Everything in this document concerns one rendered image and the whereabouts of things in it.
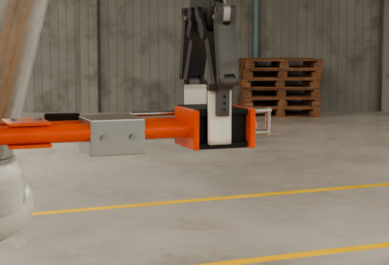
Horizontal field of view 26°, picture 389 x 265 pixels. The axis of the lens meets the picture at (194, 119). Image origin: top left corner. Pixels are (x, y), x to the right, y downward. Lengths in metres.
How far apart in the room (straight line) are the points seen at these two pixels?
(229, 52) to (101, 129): 0.18
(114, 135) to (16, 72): 0.66
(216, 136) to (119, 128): 0.12
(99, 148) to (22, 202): 0.80
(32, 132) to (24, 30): 0.65
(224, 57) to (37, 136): 0.24
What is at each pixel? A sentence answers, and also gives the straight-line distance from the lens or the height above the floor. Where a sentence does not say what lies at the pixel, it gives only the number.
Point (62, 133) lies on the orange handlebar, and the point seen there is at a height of 1.24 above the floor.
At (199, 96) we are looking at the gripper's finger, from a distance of 1.13.
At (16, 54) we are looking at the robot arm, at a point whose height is 1.31.
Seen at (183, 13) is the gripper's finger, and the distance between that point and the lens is 1.14.
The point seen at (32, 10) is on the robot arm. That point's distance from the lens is 1.62.
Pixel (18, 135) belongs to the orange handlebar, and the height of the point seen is 1.24.
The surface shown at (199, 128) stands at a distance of 1.04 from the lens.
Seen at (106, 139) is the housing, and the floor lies 1.23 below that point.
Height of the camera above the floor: 1.36
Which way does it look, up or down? 6 degrees down
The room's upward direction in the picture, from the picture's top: straight up
